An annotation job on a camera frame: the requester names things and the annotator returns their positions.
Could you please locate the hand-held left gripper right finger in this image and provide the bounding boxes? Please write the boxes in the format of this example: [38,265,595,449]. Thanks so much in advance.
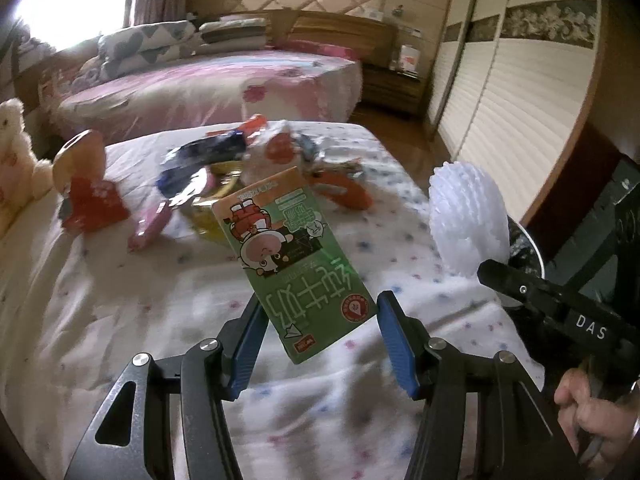
[376,290,583,480]

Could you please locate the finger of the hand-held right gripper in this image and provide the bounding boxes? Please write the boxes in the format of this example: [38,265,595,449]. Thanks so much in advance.
[476,259,571,321]

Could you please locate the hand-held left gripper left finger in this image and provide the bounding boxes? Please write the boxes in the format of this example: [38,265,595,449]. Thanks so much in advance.
[62,297,271,480]

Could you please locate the black lined trash bin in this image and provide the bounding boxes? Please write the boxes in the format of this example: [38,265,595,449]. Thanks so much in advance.
[505,215,548,311]

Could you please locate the white foam fruit net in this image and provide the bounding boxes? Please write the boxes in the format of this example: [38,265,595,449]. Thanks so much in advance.
[429,160,511,278]

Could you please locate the green milk carton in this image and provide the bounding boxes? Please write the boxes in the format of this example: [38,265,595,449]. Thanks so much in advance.
[211,166,378,365]

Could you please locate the person's right hand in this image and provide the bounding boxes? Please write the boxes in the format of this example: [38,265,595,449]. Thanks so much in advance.
[554,367,640,466]

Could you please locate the bed with white floral sheet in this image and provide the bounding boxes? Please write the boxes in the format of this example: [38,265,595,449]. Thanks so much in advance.
[0,120,546,480]

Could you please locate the yellow snack wrapper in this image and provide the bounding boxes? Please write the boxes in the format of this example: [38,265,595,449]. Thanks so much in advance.
[182,160,251,241]

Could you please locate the pink snack packet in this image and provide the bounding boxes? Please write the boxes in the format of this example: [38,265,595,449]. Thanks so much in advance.
[127,200,173,253]

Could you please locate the orange snack wrapper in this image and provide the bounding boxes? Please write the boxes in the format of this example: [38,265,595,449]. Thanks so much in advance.
[305,157,373,210]

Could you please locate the blue snack wrapper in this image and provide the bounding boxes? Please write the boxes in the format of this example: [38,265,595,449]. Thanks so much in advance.
[157,130,248,198]

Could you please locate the white sliding door wardrobe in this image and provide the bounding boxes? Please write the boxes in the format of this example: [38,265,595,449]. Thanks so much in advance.
[425,0,626,221]

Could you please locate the red and white plastic bag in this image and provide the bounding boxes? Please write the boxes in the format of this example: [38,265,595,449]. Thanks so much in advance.
[240,115,321,181]

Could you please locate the red snack packet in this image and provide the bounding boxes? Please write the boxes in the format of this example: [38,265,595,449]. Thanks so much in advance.
[60,172,132,233]

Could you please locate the wooden nightstand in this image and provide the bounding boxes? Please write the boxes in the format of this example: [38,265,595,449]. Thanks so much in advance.
[361,65,426,116]

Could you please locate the white and red box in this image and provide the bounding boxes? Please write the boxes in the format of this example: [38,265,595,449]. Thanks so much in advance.
[397,44,421,73]

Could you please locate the tan round toy head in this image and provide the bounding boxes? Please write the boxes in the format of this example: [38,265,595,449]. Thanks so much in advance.
[52,129,107,196]

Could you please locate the bed with pink floral sheet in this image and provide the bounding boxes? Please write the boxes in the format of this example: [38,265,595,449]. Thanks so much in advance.
[40,47,365,146]

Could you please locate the cream plush toy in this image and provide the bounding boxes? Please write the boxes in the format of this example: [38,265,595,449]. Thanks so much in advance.
[0,97,55,231]

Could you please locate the pink pillow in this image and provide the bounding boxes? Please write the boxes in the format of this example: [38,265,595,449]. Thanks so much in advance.
[280,40,358,61]

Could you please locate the wooden headboard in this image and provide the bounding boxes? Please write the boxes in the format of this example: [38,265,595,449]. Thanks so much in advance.
[185,9,401,68]

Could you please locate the folded striped blankets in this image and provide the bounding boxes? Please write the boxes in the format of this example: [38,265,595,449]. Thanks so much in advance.
[197,16,273,52]

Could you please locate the heart pattern pillows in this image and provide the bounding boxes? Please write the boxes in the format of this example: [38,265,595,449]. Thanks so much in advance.
[97,20,201,78]

